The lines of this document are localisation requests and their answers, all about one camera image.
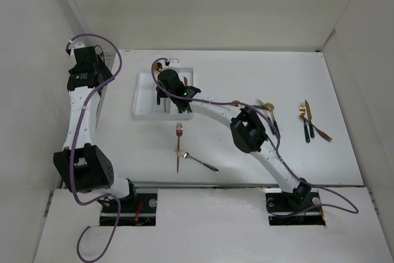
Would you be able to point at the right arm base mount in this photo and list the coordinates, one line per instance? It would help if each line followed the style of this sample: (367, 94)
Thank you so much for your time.
(282, 213)

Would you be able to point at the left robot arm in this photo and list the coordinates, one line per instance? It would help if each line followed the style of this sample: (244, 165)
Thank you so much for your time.
(81, 164)

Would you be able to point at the silver rose fork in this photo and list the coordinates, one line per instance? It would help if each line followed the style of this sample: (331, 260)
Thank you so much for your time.
(186, 155)

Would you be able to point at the gold knife right green handle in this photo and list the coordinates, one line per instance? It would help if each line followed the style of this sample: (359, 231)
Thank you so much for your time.
(309, 116)

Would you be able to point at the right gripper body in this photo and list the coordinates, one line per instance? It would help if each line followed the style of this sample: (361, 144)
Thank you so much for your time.
(164, 93)

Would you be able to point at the gold spoon green handle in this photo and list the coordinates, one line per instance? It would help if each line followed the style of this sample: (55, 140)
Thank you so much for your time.
(270, 107)
(157, 69)
(258, 106)

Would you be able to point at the rose gold fork right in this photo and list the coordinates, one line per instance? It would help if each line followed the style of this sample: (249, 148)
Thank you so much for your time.
(302, 109)

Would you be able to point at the white cutlery tray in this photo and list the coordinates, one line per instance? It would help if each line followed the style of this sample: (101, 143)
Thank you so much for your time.
(144, 106)

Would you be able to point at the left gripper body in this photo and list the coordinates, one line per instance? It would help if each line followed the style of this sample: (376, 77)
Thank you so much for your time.
(100, 68)

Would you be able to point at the rose gold fork long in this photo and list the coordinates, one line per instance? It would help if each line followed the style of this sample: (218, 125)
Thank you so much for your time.
(179, 133)

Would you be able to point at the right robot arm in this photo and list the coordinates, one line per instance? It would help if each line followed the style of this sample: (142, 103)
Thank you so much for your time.
(247, 130)

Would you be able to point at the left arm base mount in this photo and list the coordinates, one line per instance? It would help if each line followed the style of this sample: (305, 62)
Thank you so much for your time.
(136, 211)

